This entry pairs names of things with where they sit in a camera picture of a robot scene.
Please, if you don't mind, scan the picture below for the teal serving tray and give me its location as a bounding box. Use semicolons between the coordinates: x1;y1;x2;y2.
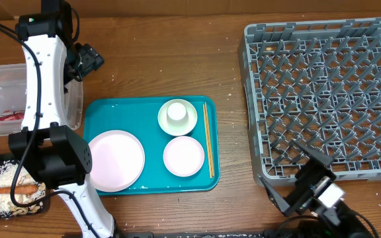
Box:
83;96;220;196

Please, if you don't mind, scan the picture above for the rice and peanuts pile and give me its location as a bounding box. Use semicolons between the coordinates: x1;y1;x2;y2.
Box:
0;161;47;218

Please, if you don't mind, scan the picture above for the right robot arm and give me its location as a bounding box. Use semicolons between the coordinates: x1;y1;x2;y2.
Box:
259;140;379;237

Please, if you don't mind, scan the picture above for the orange carrot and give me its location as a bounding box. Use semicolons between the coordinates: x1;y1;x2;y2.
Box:
0;184;38;195

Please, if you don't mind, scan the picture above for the clear plastic bin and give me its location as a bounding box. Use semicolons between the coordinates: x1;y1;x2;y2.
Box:
0;63;83;136

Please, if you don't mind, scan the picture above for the grey dishwasher rack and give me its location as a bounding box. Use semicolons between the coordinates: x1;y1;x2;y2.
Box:
238;18;381;186

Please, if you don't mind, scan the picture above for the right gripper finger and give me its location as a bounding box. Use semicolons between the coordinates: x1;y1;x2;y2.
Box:
292;139;333;166
259;176;290;217

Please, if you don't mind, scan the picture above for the large pink plate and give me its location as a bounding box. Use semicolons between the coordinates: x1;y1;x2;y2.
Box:
89;130;146;192

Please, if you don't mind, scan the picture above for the left wooden chopstick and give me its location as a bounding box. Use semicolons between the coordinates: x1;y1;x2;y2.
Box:
203;102;213;179

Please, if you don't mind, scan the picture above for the white cup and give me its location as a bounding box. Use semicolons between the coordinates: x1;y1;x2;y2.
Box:
167;102;189;130

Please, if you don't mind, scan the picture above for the wooden chopstick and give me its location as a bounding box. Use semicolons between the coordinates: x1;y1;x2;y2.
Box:
209;121;215;178
203;102;213;179

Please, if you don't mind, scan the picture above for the pale green saucer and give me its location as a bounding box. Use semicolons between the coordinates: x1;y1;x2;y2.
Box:
157;99;198;136

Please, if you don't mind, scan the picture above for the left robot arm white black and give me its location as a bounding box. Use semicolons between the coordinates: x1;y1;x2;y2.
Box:
9;5;122;237

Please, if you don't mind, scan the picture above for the red ketchup packet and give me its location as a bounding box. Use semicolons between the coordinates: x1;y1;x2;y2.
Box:
0;110;24;121

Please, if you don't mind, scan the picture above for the right wooden chopstick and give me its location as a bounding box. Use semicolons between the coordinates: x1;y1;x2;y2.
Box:
209;121;215;178

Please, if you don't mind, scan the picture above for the small pink plate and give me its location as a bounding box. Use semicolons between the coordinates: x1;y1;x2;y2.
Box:
163;136;205;177

